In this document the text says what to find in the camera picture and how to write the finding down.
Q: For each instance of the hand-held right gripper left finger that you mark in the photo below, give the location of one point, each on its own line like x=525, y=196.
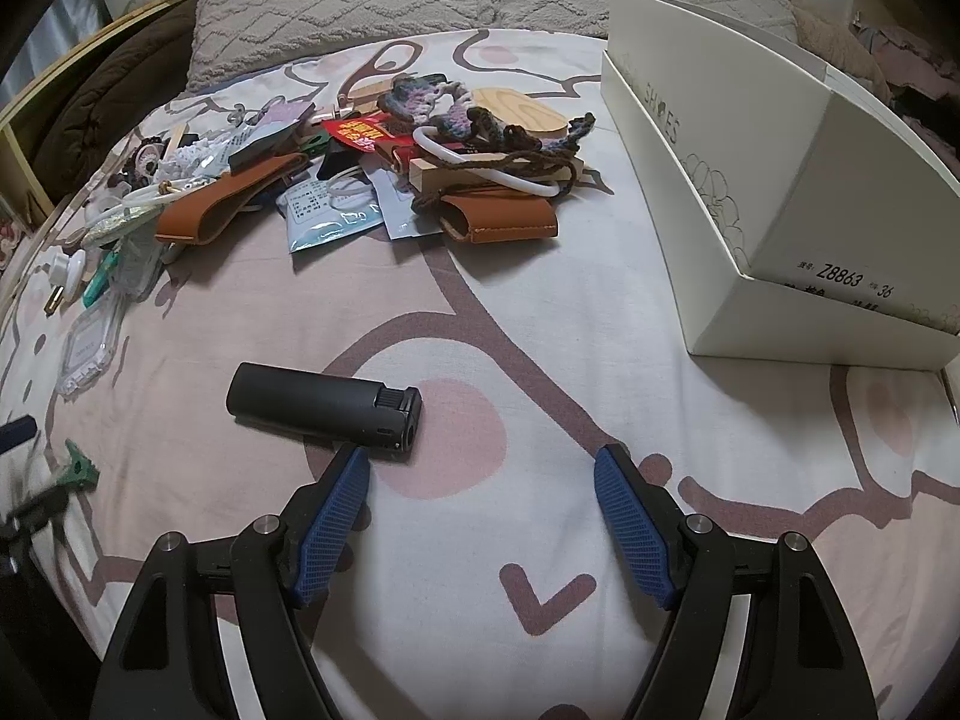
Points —
x=334, y=532

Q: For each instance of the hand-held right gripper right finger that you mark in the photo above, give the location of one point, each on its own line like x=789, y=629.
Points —
x=630, y=532

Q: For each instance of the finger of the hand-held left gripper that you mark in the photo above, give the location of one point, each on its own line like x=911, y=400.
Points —
x=15, y=435
x=34, y=510

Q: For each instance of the green plastic clip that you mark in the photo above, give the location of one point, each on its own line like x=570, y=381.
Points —
x=319, y=148
x=79, y=469

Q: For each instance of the clear plastic case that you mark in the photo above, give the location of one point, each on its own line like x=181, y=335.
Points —
x=82, y=349

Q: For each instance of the black lighter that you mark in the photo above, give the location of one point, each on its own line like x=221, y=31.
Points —
x=315, y=405

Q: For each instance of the long brown leather sleeve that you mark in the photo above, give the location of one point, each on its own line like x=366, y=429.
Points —
x=217, y=210

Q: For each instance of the white shoe box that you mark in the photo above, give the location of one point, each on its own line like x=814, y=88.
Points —
x=825, y=165

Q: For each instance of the white knob plug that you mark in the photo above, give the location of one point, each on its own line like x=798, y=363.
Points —
x=64, y=270

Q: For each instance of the teal pen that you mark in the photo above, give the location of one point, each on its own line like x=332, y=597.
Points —
x=101, y=277

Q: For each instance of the clear glitter phone case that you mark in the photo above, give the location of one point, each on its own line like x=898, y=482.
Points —
x=139, y=262

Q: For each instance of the glittery oval pouch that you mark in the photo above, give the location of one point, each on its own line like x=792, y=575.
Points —
x=112, y=225

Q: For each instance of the wooden shelf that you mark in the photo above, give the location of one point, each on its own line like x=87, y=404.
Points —
x=15, y=165

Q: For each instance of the brown crochet flower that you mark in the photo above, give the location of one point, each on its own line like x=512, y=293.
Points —
x=142, y=157

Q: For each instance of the face mask packet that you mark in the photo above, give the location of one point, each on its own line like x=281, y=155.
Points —
x=322, y=221

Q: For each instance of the pale blue packet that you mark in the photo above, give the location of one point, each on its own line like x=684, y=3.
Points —
x=397, y=217

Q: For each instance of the short brown leather pouch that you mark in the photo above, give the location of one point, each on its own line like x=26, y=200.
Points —
x=510, y=221

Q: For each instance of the wooden stick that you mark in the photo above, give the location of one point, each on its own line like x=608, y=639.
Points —
x=176, y=141

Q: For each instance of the white lace piece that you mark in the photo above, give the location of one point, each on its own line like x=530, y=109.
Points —
x=199, y=154

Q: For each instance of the brown quilted duvet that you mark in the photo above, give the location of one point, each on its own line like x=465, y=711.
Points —
x=112, y=90

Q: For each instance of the wooden block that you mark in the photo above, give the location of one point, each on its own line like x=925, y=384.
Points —
x=424, y=176

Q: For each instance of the dark grey card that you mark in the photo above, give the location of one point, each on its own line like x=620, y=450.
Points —
x=259, y=146

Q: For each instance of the red packet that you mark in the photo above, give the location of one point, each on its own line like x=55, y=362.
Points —
x=360, y=136

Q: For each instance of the dark brown crochet piece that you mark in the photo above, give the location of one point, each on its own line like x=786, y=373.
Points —
x=525, y=136

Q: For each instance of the lilac pouch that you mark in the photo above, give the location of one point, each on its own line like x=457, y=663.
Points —
x=281, y=116

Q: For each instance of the oval wooden board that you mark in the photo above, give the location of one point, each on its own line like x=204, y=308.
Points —
x=525, y=109

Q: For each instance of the multicolour crochet piece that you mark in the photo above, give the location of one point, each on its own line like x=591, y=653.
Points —
x=442, y=105

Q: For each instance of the rose gold scissors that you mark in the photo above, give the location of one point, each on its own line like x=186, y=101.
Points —
x=358, y=79

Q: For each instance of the beige plush cushion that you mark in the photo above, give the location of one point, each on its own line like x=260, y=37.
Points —
x=832, y=37

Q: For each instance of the pile of pink clothes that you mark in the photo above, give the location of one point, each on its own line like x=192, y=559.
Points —
x=915, y=52

